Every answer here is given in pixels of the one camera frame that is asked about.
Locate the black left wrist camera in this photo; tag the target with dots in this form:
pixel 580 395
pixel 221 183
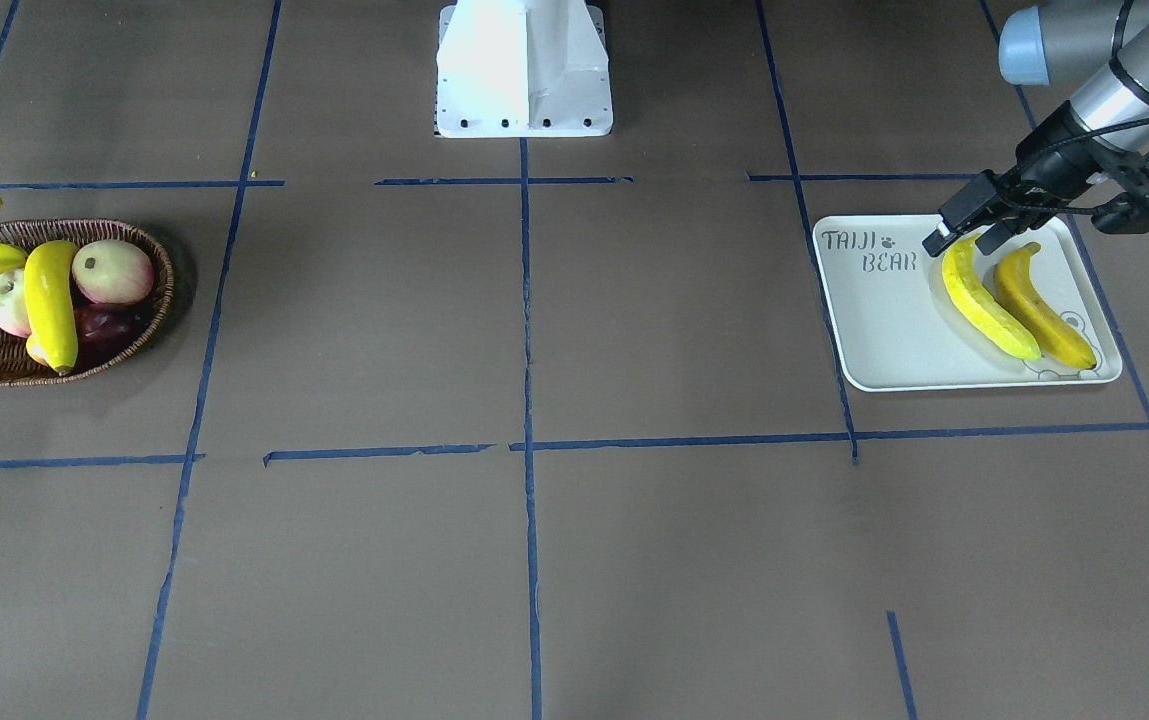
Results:
pixel 1128 212

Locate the dark purple plum fruit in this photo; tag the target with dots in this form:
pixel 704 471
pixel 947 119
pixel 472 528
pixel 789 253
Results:
pixel 104 331

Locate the yellow banana basket middle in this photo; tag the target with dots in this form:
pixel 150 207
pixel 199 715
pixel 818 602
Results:
pixel 49 302

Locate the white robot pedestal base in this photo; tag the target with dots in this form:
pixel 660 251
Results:
pixel 522 69

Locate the pale green apple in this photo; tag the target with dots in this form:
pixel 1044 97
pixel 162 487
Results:
pixel 14 319

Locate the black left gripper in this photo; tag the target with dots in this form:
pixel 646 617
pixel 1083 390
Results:
pixel 1042 158

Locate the yellow banana moved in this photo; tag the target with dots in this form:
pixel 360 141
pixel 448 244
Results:
pixel 1017 293
pixel 978 306

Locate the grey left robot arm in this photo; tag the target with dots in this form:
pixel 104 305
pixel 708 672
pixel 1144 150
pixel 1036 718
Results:
pixel 1101 45

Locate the white bear serving tray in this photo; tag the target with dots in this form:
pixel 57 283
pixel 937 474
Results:
pixel 897 330

